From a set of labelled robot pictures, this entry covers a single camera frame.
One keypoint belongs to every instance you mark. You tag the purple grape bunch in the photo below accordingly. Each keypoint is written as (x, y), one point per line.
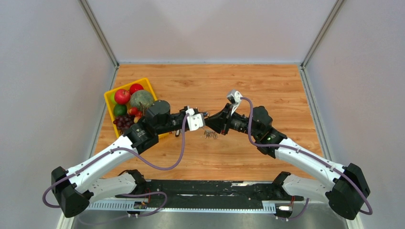
(123, 122)

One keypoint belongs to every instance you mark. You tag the green netted melon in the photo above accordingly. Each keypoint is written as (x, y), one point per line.
(141, 99)

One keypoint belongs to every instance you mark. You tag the grey slotted cable duct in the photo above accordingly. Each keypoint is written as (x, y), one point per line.
(132, 204)

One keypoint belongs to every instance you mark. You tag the green lime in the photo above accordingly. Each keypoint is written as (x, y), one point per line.
(120, 110)

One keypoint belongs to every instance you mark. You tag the silver keyring with keys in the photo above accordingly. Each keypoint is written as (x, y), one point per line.
(208, 134)

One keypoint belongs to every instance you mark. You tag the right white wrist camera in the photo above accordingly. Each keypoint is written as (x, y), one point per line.
(234, 97)

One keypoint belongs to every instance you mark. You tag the red cherry cluster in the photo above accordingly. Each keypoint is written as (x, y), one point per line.
(135, 114)

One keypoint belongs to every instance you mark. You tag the removed keys with tags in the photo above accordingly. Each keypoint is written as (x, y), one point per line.
(175, 133)

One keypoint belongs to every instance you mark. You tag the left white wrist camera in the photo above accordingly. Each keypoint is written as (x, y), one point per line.
(195, 119)

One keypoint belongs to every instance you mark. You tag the light green apple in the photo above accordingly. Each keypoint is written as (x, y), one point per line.
(112, 98)

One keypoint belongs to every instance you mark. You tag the yellow plastic tray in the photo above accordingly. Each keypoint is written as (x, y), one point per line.
(144, 82)

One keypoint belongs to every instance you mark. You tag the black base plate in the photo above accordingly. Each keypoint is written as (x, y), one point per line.
(206, 193)

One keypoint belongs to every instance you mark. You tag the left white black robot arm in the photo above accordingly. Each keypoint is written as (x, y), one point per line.
(77, 187)

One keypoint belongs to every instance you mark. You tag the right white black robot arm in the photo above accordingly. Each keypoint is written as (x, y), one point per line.
(343, 188)

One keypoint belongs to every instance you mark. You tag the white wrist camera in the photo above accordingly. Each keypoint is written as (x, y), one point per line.
(234, 97)
(195, 119)

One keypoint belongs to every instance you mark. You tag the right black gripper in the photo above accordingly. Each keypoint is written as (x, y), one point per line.
(221, 121)

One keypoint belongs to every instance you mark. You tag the red apple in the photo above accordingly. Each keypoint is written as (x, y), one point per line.
(135, 87)
(122, 96)

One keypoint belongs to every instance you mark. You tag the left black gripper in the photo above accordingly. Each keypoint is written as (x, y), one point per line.
(184, 110)

